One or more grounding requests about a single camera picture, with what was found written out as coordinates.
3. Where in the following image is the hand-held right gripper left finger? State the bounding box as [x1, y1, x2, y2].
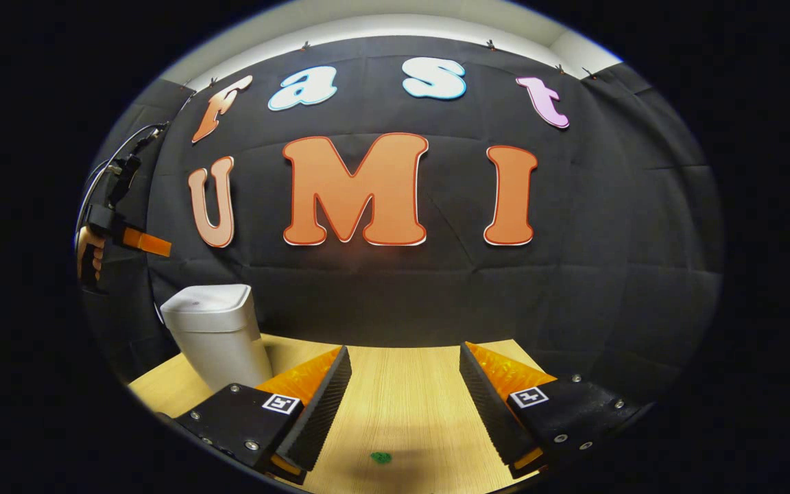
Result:
[174, 345, 353, 486]

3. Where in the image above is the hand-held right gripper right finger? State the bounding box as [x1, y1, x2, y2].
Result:
[459, 341, 653, 480]

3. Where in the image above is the white desktop garbage bin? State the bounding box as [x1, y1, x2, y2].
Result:
[160, 284, 274, 392]

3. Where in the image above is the wooden desktop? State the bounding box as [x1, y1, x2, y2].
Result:
[128, 333, 574, 494]

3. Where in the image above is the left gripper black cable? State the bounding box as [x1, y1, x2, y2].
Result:
[76, 122, 169, 234]

